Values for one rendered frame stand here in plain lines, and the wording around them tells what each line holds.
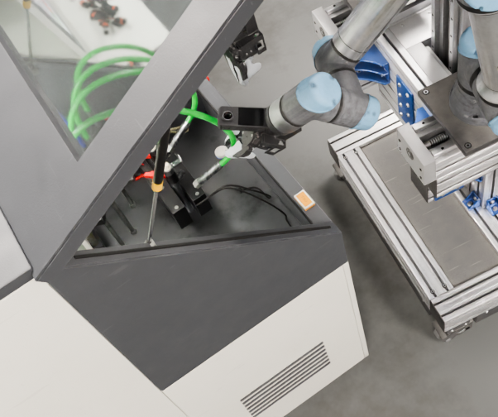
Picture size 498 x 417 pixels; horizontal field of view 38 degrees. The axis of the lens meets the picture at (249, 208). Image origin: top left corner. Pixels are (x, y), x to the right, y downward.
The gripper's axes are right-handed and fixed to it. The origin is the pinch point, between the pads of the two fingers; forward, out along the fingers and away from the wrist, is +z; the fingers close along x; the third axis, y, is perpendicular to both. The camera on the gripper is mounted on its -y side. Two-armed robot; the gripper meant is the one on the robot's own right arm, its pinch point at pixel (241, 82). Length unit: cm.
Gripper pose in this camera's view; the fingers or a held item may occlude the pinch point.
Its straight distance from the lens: 176.4
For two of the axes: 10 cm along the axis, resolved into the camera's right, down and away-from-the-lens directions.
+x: -5.3, -6.6, 5.3
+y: 8.2, -5.5, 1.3
